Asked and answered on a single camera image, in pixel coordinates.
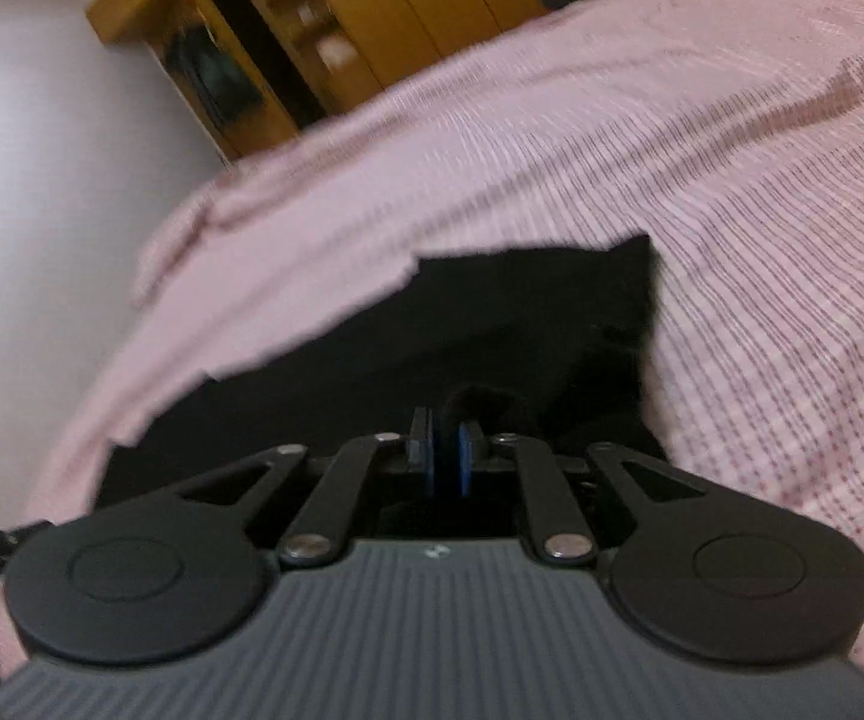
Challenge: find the black knit cardigan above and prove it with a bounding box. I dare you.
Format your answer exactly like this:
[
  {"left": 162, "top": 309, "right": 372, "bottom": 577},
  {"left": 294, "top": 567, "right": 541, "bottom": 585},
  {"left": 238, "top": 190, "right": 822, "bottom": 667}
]
[{"left": 95, "top": 234, "right": 661, "bottom": 539}]

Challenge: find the dark jacket in wardrobe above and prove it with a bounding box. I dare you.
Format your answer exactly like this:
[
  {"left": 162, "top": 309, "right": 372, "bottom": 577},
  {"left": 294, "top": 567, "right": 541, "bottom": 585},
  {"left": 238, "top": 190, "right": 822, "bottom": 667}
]
[{"left": 165, "top": 25, "right": 263, "bottom": 128}]

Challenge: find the pink checked bed duvet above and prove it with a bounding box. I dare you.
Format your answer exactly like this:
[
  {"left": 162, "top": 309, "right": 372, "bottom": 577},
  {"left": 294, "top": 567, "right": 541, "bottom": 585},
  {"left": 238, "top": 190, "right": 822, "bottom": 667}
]
[{"left": 25, "top": 0, "right": 864, "bottom": 667}]

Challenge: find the white box on shelf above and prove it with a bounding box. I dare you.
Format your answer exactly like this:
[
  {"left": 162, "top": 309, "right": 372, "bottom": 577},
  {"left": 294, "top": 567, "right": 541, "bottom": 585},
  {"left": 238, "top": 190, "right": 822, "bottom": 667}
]
[{"left": 315, "top": 34, "right": 361, "bottom": 75}]

